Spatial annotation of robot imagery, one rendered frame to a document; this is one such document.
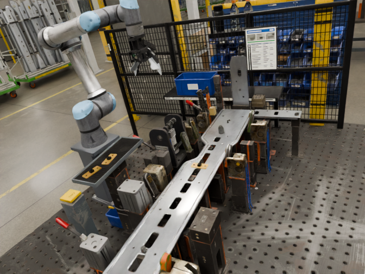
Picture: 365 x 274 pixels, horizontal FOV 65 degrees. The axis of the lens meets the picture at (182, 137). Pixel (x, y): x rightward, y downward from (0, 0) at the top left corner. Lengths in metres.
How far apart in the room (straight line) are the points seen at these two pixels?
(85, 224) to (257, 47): 1.59
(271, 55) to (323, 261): 1.35
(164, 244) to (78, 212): 0.37
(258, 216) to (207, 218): 0.50
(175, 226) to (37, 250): 0.90
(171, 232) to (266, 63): 1.45
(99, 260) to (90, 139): 0.74
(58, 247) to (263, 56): 1.76
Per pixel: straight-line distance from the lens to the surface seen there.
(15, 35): 8.88
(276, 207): 1.64
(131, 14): 1.35
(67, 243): 1.77
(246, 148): 1.60
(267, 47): 2.15
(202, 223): 1.11
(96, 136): 1.65
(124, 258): 1.12
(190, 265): 0.97
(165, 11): 3.56
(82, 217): 1.27
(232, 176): 1.45
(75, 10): 8.13
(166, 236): 1.14
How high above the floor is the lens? 1.83
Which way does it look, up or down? 29 degrees down
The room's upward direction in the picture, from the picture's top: 11 degrees counter-clockwise
